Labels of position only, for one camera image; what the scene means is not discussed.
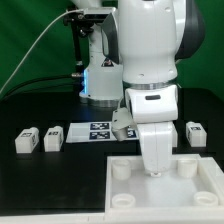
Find white sheet with tags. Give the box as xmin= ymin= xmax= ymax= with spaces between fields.
xmin=65 ymin=120 xmax=141 ymax=144

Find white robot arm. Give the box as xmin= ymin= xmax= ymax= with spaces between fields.
xmin=118 ymin=0 xmax=205 ymax=175

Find grey camera on stand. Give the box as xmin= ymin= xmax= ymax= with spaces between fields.
xmin=83 ymin=7 xmax=116 ymax=21

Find white camera cable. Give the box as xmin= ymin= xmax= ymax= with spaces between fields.
xmin=0 ymin=9 xmax=85 ymax=96

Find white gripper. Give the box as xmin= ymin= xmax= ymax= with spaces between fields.
xmin=125 ymin=85 xmax=178 ymax=174

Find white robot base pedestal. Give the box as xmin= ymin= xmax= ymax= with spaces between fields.
xmin=79 ymin=23 xmax=123 ymax=107

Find black camera stand pole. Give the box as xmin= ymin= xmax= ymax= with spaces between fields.
xmin=63 ymin=5 xmax=93 ymax=79

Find black cables at base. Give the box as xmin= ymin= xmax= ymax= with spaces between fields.
xmin=0 ymin=73 xmax=84 ymax=101

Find white square tabletop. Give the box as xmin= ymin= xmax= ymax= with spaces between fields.
xmin=105 ymin=154 xmax=224 ymax=214

